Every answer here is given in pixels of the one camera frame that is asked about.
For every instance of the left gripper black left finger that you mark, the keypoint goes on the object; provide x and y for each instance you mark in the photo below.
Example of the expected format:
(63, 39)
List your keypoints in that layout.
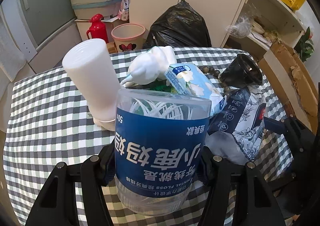
(56, 202)

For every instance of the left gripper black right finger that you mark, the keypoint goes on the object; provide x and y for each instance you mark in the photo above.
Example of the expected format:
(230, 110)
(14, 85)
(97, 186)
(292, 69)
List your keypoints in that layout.
(255, 203)

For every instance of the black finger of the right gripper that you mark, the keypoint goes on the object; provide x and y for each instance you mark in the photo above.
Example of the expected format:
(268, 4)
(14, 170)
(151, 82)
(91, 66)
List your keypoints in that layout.
(275, 126)

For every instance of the dark blue floral pouch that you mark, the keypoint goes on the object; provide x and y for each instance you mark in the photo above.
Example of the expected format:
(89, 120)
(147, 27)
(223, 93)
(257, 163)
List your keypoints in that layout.
(237, 131)

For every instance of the clear dental floss jar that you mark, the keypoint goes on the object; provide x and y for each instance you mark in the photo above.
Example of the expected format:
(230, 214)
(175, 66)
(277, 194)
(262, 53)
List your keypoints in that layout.
(158, 143)

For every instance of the white plush toy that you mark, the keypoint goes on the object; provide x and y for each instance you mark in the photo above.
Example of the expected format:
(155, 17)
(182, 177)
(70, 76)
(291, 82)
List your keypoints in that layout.
(149, 66)

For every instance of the cardboard box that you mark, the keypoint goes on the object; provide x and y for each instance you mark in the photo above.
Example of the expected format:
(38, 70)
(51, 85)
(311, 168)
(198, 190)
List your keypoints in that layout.
(292, 83)

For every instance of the checkered tablecloth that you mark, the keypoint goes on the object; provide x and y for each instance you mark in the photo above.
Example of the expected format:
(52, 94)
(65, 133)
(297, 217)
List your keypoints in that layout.
(49, 123)

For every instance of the green potted plant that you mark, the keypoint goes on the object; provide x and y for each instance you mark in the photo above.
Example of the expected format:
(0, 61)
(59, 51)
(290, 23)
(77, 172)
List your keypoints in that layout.
(304, 47)

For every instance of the blue tissue pack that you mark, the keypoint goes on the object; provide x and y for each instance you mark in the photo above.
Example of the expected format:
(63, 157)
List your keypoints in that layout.
(188, 79)

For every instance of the clear plastic bag on shelf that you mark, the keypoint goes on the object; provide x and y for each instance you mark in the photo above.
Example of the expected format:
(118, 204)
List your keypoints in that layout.
(242, 27)

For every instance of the white open shelf unit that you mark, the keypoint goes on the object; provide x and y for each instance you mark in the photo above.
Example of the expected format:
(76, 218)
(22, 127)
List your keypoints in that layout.
(273, 15)

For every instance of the green plastic wrapper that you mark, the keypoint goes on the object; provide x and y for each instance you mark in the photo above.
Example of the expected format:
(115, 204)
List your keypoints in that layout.
(161, 85)

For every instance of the black garbage bag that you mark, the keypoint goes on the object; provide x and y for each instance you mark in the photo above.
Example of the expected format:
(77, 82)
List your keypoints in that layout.
(180, 26)

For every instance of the white plastic bottle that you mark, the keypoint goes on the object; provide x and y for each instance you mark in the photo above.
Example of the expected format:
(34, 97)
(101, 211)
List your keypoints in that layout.
(89, 66)

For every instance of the white hanging towel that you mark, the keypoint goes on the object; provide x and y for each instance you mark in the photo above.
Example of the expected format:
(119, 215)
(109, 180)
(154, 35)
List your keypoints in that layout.
(12, 60)

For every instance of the pink Minnie waste bin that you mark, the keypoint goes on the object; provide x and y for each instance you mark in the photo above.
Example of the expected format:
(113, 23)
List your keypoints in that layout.
(128, 37)

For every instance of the red thermos jug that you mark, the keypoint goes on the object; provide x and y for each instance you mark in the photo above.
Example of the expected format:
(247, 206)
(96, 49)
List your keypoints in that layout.
(97, 28)

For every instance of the pink patterned bag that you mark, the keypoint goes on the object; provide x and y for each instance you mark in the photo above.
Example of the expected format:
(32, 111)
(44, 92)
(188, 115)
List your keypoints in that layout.
(123, 13)

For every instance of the frosted glass door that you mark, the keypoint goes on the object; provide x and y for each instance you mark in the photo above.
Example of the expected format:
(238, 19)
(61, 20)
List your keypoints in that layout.
(44, 17)

